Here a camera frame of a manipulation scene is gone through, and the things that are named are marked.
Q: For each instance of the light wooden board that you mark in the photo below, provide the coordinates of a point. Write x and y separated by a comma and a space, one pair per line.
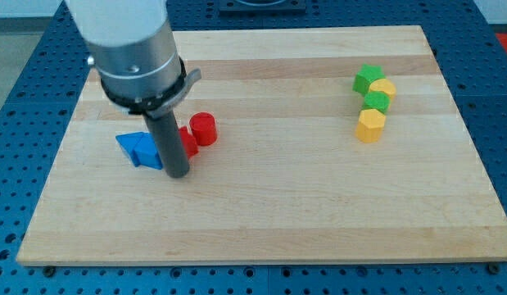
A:
287, 181

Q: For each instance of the blue cube block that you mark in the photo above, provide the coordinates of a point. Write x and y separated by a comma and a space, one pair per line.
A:
146, 154

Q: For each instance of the red angular block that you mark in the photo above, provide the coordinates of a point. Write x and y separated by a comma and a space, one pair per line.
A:
189, 142

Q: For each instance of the yellow hexagon block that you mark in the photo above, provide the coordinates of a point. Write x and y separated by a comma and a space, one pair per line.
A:
370, 125

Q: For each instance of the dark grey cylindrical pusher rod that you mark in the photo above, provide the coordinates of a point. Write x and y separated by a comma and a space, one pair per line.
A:
165, 133

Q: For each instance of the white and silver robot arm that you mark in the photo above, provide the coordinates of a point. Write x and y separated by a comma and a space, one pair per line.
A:
132, 47

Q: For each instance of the red cylinder block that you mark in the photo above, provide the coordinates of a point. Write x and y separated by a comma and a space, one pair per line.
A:
203, 127

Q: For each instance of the green star block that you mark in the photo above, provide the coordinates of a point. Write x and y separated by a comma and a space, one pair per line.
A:
365, 77

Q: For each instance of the green cylinder block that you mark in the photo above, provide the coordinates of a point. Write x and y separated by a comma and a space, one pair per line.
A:
376, 100

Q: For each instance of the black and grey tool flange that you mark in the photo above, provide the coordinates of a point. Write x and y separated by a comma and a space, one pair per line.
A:
156, 94

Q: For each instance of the yellow cylinder block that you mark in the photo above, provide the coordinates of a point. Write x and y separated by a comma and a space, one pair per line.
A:
385, 86

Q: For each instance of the blue triangle block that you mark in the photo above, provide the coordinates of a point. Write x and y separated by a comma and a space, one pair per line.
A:
128, 143

